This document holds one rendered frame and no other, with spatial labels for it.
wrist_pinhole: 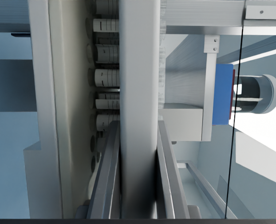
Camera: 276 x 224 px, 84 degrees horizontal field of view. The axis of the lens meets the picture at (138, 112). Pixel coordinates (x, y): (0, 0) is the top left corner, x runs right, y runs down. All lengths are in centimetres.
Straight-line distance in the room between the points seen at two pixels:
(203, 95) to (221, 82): 8
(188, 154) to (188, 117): 436
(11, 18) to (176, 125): 51
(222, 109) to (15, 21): 62
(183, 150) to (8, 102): 438
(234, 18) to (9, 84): 77
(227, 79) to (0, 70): 81
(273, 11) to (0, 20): 66
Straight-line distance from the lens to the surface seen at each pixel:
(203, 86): 51
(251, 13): 52
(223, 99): 57
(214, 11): 49
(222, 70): 57
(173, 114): 48
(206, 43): 52
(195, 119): 51
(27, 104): 73
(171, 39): 406
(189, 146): 473
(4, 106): 79
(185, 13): 46
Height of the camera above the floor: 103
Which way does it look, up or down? 1 degrees up
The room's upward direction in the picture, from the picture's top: 90 degrees clockwise
